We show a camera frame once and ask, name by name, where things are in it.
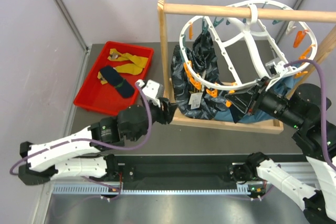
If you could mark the red plastic tray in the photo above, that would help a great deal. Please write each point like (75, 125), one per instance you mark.
(109, 85)

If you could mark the blue cloth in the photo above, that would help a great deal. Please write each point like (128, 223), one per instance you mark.
(281, 88)

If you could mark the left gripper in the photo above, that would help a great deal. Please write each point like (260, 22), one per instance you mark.
(166, 115)

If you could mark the dark patterned cloth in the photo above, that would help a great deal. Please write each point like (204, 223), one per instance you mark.
(192, 102)

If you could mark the white round clip hanger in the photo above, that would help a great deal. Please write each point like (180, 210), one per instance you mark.
(249, 28)

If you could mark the wooden hanging rack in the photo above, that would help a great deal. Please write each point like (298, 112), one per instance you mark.
(319, 51)

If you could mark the yellow sock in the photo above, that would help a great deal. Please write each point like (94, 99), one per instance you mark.
(139, 61)
(113, 73)

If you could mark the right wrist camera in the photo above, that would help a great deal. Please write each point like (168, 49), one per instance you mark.
(276, 68)

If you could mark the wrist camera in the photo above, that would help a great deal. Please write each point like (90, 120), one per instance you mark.
(152, 90)
(276, 68)

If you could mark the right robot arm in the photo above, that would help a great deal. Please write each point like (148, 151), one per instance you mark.
(314, 135)

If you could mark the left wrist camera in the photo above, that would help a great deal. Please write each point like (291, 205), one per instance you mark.
(152, 90)

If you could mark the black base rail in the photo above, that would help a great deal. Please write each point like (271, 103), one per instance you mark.
(177, 172)

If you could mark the navy sock green stripe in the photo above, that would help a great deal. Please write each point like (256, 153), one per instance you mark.
(123, 88)

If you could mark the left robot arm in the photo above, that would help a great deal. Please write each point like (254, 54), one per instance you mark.
(81, 154)

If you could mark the navy sock with santa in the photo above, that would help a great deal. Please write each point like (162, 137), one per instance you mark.
(238, 115)

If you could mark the yellow sock lower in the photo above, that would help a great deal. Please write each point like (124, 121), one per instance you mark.
(113, 73)

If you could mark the yellow sock upper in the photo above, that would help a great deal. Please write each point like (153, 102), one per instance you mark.
(139, 61)

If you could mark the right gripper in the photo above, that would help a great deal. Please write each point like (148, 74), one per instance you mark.
(247, 101)

